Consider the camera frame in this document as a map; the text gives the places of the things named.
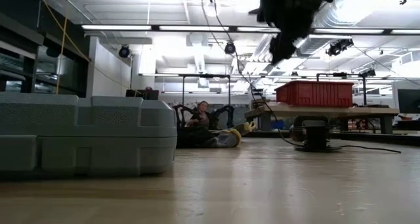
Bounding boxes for black monitor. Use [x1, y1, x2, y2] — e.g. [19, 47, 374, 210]
[125, 87, 160, 101]
[396, 89, 420, 115]

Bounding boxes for dark storage shelf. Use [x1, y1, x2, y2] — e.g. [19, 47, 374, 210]
[0, 0, 91, 99]

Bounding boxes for black cable spool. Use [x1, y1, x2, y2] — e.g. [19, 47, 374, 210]
[293, 115, 343, 153]

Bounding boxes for black gantry frame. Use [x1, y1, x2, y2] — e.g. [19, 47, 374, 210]
[178, 73, 232, 126]

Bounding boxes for black camera stand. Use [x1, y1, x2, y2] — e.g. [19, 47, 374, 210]
[358, 67, 377, 106]

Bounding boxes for red plastic bin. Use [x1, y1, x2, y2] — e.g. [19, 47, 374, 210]
[274, 80, 354, 108]

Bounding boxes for grey plastic case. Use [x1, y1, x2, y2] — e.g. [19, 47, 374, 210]
[0, 92, 178, 179]

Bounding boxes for round pendant lamp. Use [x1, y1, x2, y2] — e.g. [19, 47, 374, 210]
[205, 0, 221, 18]

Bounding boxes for silver ventilation duct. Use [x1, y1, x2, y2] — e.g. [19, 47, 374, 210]
[297, 35, 354, 58]

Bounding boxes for overhead light rail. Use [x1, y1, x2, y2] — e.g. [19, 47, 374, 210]
[81, 24, 420, 34]

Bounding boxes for person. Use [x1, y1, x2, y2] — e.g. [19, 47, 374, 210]
[186, 101, 214, 129]

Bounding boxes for black pipe bracket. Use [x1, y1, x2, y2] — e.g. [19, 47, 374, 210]
[316, 72, 348, 83]

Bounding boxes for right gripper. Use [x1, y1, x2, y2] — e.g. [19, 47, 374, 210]
[257, 0, 341, 66]

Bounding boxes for yellow cable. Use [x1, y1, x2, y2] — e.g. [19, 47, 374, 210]
[35, 0, 138, 95]

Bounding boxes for wooden top workbench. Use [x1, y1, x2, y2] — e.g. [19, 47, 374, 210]
[244, 101, 400, 135]

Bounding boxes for black glove yellow cuff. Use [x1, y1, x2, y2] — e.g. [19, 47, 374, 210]
[176, 127, 243, 149]
[234, 120, 257, 135]

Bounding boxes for black ceiling camera rig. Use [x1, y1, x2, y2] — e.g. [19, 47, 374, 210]
[325, 37, 354, 57]

